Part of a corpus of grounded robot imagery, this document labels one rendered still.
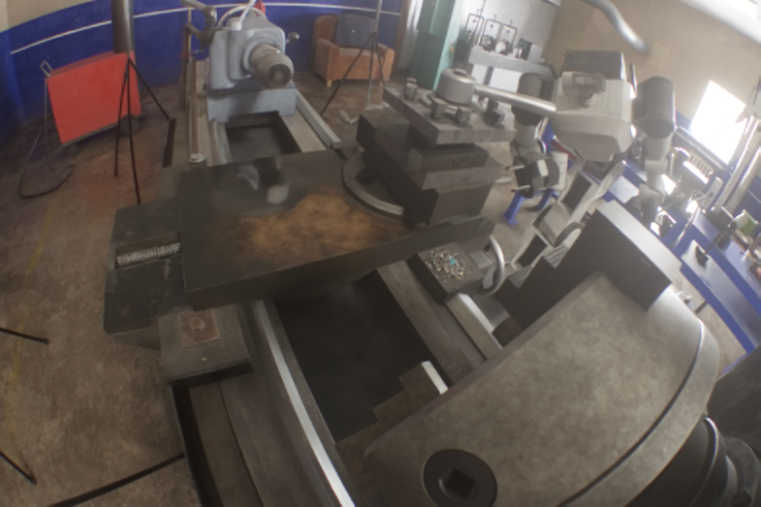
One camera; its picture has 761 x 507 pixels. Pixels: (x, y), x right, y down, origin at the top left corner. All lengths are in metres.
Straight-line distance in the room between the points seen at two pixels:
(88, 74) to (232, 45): 2.42
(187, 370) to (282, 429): 0.15
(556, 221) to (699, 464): 1.24
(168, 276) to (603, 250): 0.57
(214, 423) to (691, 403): 0.49
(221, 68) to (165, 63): 3.73
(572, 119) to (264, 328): 0.93
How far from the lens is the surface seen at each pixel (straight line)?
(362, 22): 4.58
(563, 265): 0.18
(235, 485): 0.48
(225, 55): 0.99
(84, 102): 3.31
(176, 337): 0.51
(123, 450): 1.51
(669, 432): 0.16
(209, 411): 0.50
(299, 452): 0.46
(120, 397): 1.56
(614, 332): 0.15
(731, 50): 7.43
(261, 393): 0.49
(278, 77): 0.74
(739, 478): 0.28
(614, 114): 0.99
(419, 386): 0.25
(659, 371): 0.16
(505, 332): 0.31
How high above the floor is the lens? 1.29
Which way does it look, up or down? 40 degrees down
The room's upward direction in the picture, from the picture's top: 13 degrees clockwise
